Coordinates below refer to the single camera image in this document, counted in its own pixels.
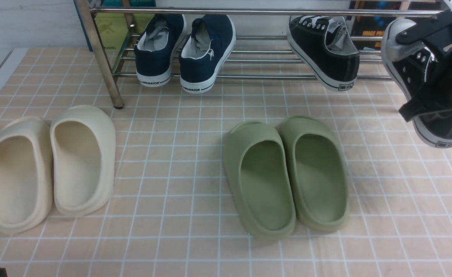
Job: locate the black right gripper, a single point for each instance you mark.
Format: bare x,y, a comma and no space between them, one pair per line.
437,30

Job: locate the black canvas sneaker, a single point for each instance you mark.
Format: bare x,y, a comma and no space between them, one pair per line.
408,67
325,45

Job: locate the silver metal shoe rack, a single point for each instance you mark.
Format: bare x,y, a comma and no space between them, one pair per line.
88,9

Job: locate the black book orange lettering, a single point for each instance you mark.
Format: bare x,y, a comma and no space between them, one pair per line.
375,26

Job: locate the right green foam slipper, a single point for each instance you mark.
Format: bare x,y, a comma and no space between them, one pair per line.
317,173

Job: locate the green foam slipper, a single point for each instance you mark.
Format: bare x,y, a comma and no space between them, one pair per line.
317,173
255,165

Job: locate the left green foam slipper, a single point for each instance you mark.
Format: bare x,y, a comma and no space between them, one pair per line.
255,165

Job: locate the right navy canvas sneaker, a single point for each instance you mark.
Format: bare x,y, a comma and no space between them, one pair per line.
211,41

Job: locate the navy canvas sneaker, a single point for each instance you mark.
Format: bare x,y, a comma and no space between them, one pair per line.
211,41
155,48

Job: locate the left navy canvas sneaker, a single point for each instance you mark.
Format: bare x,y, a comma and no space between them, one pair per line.
155,48

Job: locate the yellow-green box blue edge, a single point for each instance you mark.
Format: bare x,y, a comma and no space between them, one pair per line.
112,26

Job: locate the right cream foam slipper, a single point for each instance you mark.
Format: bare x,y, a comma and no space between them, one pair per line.
83,140

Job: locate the cream foam slipper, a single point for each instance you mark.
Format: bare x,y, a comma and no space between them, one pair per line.
26,186
83,140

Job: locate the left cream foam slipper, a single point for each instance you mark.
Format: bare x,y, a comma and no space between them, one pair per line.
26,186

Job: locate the dark object bottom corner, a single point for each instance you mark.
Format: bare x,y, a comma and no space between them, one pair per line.
3,272

